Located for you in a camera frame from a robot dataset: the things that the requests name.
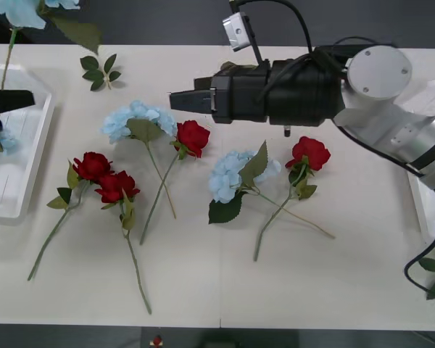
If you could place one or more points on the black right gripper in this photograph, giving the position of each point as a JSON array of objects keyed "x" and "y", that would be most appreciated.
[{"x": 241, "y": 96}]

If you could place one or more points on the red artificial rose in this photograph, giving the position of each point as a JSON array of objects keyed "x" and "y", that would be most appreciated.
[
  {"x": 92, "y": 166},
  {"x": 192, "y": 137},
  {"x": 311, "y": 150},
  {"x": 116, "y": 186}
]

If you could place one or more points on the silver and black right arm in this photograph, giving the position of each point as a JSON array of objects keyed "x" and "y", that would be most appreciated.
[{"x": 377, "y": 72}]

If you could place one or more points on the shallow white box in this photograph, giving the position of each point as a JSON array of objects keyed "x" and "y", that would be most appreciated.
[
  {"x": 29, "y": 145},
  {"x": 433, "y": 214}
]

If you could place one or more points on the loose green leaf twig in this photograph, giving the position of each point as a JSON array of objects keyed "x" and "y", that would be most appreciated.
[
  {"x": 229, "y": 66},
  {"x": 430, "y": 264},
  {"x": 94, "y": 75}
]

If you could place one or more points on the small red and white object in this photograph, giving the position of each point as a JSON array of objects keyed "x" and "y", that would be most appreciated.
[{"x": 156, "y": 340}]

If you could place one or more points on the right arm wrist camera box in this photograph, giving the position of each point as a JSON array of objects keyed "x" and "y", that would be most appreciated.
[{"x": 237, "y": 30}]

